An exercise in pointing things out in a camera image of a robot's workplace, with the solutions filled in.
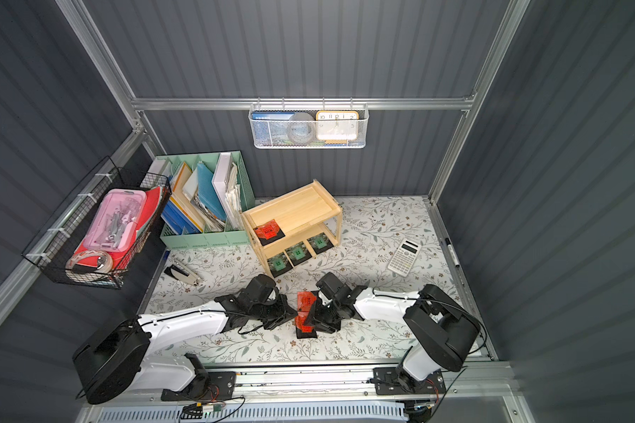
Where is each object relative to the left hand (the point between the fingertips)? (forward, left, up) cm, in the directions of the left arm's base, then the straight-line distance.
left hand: (298, 313), depth 81 cm
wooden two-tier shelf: (+24, +2, +15) cm, 28 cm away
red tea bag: (+20, +9, +15) cm, 27 cm away
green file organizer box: (+38, +34, +13) cm, 53 cm away
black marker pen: (+28, -61, -9) cm, 68 cm away
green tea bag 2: (+24, +2, -3) cm, 25 cm away
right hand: (-2, -4, -3) cm, 5 cm away
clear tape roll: (+5, +48, +23) cm, 54 cm away
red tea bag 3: (-4, -1, -3) cm, 5 cm away
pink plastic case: (+16, +50, +25) cm, 58 cm away
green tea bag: (+20, +9, -3) cm, 22 cm away
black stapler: (+17, +44, -4) cm, 47 cm away
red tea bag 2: (+7, -1, -5) cm, 9 cm away
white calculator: (+23, -39, -4) cm, 45 cm away
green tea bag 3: (+29, -7, -3) cm, 30 cm away
